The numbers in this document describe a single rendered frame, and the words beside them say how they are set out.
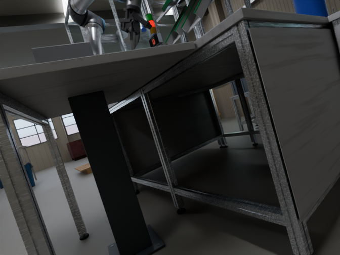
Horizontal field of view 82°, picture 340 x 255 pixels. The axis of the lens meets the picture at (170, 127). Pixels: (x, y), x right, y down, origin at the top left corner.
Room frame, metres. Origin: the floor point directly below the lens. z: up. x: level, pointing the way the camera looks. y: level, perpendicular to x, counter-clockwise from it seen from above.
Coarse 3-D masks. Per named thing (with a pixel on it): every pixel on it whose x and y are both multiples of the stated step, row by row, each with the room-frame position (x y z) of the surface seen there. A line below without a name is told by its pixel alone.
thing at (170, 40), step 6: (192, 0) 1.07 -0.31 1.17; (186, 12) 1.05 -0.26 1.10; (180, 18) 1.18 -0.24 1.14; (180, 24) 1.03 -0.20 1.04; (174, 30) 1.16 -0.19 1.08; (180, 30) 1.02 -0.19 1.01; (168, 36) 1.14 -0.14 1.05; (174, 36) 1.15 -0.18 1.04; (180, 36) 1.03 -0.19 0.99; (168, 42) 1.13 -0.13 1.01; (174, 42) 1.11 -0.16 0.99
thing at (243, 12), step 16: (240, 16) 0.60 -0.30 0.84; (256, 16) 0.63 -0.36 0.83; (272, 16) 0.68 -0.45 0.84; (288, 16) 0.75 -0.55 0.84; (304, 16) 0.84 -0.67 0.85; (320, 16) 0.95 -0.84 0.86; (208, 32) 0.70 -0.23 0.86; (224, 32) 0.67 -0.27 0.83; (208, 64) 1.13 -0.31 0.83; (224, 64) 1.28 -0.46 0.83; (240, 64) 1.50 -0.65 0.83; (176, 80) 1.35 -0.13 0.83; (192, 80) 1.58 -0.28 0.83; (208, 80) 1.92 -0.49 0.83; (128, 96) 1.39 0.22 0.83; (160, 96) 2.01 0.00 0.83
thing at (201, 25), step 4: (224, 0) 0.94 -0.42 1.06; (228, 0) 0.93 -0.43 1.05; (244, 0) 1.04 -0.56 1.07; (248, 0) 1.03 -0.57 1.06; (176, 4) 1.20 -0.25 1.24; (228, 4) 0.93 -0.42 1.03; (248, 4) 1.02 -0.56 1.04; (176, 8) 1.20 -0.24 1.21; (228, 8) 0.93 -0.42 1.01; (176, 12) 1.21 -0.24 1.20; (228, 12) 0.94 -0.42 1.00; (232, 12) 0.94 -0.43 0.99; (228, 16) 0.94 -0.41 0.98; (200, 20) 1.30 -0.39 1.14; (200, 24) 1.30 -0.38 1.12; (200, 28) 1.30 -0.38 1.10; (184, 32) 1.20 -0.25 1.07; (204, 32) 1.30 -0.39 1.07; (184, 36) 1.20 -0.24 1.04; (184, 40) 1.21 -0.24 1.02; (188, 40) 1.21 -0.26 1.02
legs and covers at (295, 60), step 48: (240, 48) 0.63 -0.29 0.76; (288, 48) 0.72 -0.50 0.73; (336, 48) 1.02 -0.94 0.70; (144, 96) 1.20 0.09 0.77; (192, 96) 2.44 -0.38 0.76; (288, 96) 0.67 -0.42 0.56; (336, 96) 0.93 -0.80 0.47; (144, 144) 1.98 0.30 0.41; (192, 144) 2.32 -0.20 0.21; (288, 144) 0.63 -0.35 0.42; (336, 144) 0.84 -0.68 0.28; (192, 192) 1.04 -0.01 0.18; (288, 192) 0.61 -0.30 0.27
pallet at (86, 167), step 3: (81, 165) 4.35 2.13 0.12; (84, 165) 4.18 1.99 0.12; (87, 165) 4.05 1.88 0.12; (75, 168) 4.16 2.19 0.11; (78, 168) 3.99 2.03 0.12; (81, 168) 3.85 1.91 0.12; (84, 168) 3.72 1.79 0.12; (87, 168) 3.69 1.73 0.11; (90, 168) 3.72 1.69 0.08; (81, 171) 3.64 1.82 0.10; (84, 171) 3.92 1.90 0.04; (87, 171) 3.69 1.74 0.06; (90, 171) 3.71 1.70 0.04
